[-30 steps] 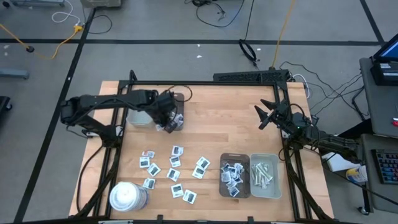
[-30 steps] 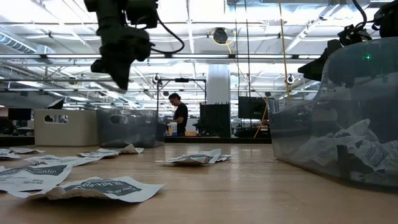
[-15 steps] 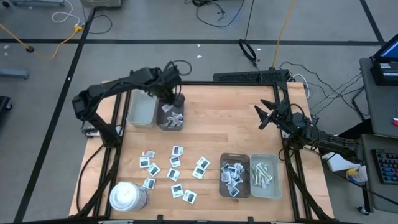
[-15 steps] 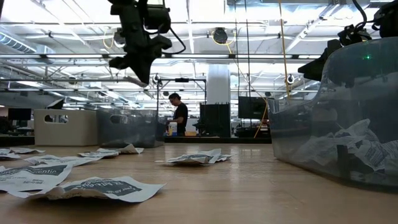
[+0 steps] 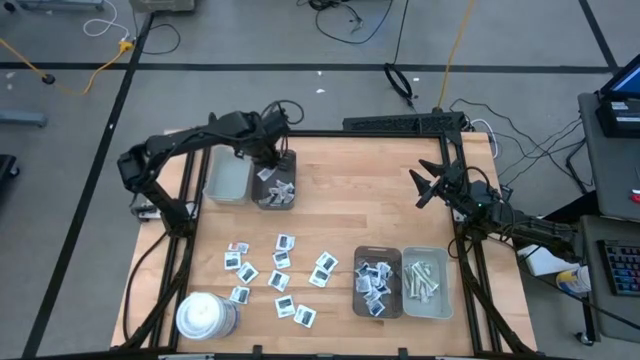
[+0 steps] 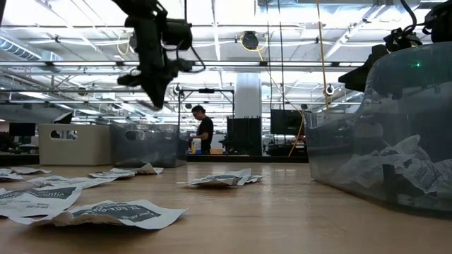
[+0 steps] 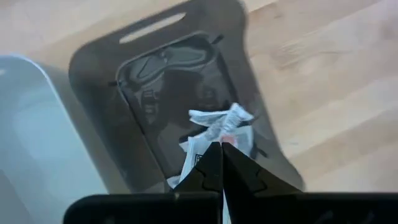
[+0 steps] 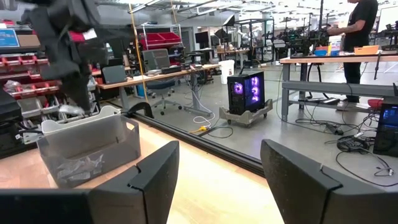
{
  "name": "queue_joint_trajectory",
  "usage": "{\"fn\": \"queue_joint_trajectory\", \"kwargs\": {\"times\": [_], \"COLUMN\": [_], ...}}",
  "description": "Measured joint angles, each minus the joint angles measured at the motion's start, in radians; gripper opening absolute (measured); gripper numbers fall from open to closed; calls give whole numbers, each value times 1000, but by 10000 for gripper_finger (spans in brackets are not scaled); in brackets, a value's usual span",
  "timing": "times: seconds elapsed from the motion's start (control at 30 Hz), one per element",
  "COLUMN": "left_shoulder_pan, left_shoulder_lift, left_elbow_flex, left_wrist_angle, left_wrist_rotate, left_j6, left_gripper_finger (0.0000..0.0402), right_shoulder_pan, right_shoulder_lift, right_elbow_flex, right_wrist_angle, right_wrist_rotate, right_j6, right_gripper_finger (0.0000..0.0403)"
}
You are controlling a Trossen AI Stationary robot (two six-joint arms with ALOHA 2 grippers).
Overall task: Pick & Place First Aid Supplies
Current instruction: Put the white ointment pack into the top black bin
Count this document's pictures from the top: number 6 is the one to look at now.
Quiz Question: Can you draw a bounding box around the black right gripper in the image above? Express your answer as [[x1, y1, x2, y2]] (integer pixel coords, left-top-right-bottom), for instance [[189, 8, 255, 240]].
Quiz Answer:
[[338, 44, 452, 99]]

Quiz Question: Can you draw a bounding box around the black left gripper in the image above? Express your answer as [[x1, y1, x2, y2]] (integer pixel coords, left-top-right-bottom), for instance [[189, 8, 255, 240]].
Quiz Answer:
[[118, 16, 194, 110]]

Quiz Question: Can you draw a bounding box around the plain white gauze packet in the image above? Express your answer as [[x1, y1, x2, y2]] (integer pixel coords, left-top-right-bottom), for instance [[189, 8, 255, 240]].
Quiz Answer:
[[340, 153, 393, 188]]

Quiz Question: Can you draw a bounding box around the white alcohol pad packet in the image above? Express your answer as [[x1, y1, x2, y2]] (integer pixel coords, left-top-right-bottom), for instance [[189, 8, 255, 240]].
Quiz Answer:
[[10, 166, 52, 175], [405, 158, 452, 193], [88, 170, 136, 179], [9, 199, 190, 231], [0, 168, 24, 183], [175, 172, 244, 188], [231, 167, 266, 185], [26, 175, 118, 191], [109, 162, 165, 176], [0, 185, 84, 219]]

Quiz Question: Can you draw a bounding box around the smoked translucent plastic bin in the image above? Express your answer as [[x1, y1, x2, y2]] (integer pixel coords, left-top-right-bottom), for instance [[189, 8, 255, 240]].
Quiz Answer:
[[304, 41, 452, 214], [109, 123, 187, 169]]

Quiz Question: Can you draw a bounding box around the person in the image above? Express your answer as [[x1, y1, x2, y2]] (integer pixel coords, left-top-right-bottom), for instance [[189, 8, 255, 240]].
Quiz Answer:
[[190, 104, 215, 155]]

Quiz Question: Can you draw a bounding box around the black monitor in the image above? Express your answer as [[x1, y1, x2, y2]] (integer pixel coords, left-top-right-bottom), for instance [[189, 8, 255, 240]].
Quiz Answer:
[[270, 109, 304, 136]]

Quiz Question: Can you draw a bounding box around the white building column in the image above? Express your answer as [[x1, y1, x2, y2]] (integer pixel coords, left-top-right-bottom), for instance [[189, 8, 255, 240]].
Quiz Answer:
[[234, 73, 263, 119]]

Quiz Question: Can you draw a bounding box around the black cabinet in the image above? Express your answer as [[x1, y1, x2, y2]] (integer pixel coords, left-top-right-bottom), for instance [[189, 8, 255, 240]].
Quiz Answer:
[[225, 117, 263, 156]]

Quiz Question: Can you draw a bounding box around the light grey plastic bin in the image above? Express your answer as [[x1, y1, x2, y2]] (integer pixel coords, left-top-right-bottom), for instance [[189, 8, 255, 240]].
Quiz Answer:
[[38, 123, 113, 167]]

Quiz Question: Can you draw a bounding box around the dark monitor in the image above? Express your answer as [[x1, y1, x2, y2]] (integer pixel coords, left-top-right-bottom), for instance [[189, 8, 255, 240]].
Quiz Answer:
[[8, 122, 37, 138]]

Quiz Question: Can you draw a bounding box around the orange hanging cable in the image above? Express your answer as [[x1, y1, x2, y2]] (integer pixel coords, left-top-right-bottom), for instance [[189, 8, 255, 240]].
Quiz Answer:
[[287, 0, 331, 157]]

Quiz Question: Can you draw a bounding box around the black overhead rig frame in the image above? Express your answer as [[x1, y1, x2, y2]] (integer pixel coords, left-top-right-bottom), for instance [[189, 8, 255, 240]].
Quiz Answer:
[[177, 87, 237, 128]]

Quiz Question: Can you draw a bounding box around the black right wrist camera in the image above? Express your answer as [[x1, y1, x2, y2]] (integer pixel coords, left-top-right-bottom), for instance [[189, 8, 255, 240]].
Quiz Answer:
[[383, 27, 423, 54]]

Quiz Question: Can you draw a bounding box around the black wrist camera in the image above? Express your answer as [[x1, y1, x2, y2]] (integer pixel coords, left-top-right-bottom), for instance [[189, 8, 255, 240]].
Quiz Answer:
[[162, 19, 194, 50], [383, 27, 423, 54]]

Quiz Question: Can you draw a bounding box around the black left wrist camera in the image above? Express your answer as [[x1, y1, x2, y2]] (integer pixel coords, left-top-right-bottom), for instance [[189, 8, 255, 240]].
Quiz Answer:
[[162, 19, 194, 50]]

